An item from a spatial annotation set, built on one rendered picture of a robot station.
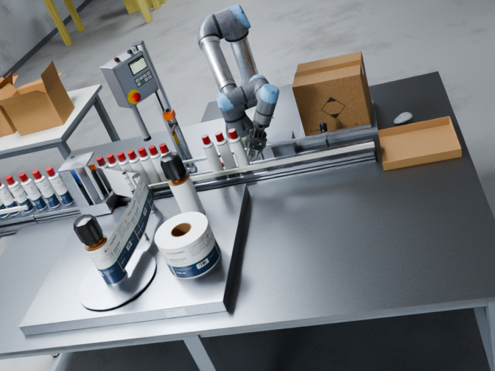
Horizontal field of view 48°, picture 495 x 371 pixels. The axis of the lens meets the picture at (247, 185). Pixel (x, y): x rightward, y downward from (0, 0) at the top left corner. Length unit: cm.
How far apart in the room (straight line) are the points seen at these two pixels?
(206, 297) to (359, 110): 111
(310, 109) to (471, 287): 113
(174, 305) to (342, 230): 65
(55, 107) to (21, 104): 22
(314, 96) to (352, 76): 19
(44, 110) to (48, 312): 209
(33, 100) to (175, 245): 232
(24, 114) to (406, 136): 264
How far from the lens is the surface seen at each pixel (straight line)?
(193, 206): 224
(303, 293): 188
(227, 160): 244
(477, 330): 249
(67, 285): 232
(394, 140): 249
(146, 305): 202
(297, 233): 211
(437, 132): 250
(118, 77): 238
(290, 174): 242
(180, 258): 197
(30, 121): 416
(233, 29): 256
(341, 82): 247
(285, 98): 310
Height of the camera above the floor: 215
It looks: 32 degrees down
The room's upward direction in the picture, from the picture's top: 20 degrees counter-clockwise
